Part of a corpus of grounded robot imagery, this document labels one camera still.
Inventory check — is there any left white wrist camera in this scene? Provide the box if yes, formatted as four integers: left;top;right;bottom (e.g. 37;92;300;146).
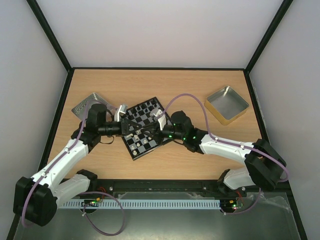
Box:
113;103;128;122

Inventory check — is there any silver embossed tin lid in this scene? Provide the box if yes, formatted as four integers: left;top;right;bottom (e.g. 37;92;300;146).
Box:
71;92;113;120

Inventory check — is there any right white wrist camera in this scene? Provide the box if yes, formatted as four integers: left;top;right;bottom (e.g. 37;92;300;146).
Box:
150;108;167;131

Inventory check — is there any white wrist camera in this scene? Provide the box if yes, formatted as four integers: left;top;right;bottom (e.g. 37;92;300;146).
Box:
150;108;167;131
113;103;128;122

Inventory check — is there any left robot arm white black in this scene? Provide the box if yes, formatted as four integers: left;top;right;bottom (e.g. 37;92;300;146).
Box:
13;100;142;227

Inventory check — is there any light blue slotted cable duct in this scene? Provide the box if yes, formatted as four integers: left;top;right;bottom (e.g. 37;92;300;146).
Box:
60;199;221;210

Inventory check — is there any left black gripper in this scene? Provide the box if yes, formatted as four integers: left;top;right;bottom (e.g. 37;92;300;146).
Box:
99;118;142;137

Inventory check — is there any purple cable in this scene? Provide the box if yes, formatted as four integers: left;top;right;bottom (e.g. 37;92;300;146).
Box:
163;93;289;216
21;99;125;237

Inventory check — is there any gold square tin box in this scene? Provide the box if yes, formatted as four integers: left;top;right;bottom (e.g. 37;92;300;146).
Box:
204;85;250;126

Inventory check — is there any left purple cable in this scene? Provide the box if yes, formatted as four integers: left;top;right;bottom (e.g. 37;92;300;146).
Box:
21;99;125;237

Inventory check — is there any black silver chess board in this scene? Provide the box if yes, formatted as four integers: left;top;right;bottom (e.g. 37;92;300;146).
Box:
122;97;172;161

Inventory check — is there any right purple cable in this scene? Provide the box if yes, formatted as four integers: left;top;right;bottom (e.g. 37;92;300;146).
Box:
163;93;289;216

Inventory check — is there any black aluminium frame rail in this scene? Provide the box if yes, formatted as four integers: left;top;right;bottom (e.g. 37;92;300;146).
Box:
24;177;291;198

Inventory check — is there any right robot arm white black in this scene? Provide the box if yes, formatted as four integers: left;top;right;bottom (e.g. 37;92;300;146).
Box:
141;110;287;196

